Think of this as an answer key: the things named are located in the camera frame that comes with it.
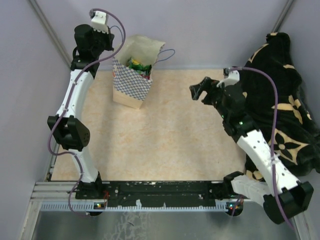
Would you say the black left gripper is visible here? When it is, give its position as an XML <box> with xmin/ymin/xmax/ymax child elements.
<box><xmin>90</xmin><ymin>24</ymin><xmax>114</xmax><ymax>57</ymax></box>

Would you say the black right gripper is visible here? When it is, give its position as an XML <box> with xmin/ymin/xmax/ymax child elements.
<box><xmin>189</xmin><ymin>76</ymin><xmax>230</xmax><ymax>120</ymax></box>

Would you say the green snack packet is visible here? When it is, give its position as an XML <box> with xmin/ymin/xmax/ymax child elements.
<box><xmin>126</xmin><ymin>57</ymin><xmax>152</xmax><ymax>77</ymax></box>

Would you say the blue checkered paper bag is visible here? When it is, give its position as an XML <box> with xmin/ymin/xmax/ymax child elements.
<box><xmin>112</xmin><ymin>34</ymin><xmax>166</xmax><ymax>109</ymax></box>

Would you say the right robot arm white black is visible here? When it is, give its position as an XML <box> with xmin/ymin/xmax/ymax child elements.
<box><xmin>189</xmin><ymin>77</ymin><xmax>314</xmax><ymax>225</ymax></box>

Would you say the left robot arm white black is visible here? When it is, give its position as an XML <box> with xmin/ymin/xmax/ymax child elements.
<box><xmin>47</xmin><ymin>24</ymin><xmax>115</xmax><ymax>199</ymax></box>

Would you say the black floral blanket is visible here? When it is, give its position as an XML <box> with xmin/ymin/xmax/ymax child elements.
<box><xmin>239</xmin><ymin>32</ymin><xmax>320</xmax><ymax>177</ymax></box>

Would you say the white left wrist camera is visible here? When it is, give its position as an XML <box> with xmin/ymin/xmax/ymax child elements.
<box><xmin>89</xmin><ymin>9</ymin><xmax>109</xmax><ymax>34</ymax></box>

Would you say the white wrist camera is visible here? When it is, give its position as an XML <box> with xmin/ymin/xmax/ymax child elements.
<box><xmin>217</xmin><ymin>68</ymin><xmax>240</xmax><ymax>88</ymax></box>
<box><xmin>89</xmin><ymin>9</ymin><xmax>109</xmax><ymax>34</ymax></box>

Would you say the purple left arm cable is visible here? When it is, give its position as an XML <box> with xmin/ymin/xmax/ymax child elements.
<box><xmin>46</xmin><ymin>8</ymin><xmax>126</xmax><ymax>218</ymax></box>

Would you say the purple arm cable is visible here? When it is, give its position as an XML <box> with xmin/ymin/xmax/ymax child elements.
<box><xmin>228</xmin><ymin>66</ymin><xmax>296</xmax><ymax>231</ymax></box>
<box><xmin>46</xmin><ymin>8</ymin><xmax>126</xmax><ymax>218</ymax></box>

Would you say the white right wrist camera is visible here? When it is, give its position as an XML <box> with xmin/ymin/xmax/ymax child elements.
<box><xmin>217</xmin><ymin>68</ymin><xmax>240</xmax><ymax>88</ymax></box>

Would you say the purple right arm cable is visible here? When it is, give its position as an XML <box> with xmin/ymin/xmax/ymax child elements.
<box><xmin>228</xmin><ymin>66</ymin><xmax>296</xmax><ymax>231</ymax></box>

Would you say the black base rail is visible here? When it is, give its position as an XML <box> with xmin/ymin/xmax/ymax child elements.
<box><xmin>75</xmin><ymin>180</ymin><xmax>238</xmax><ymax>208</ymax></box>

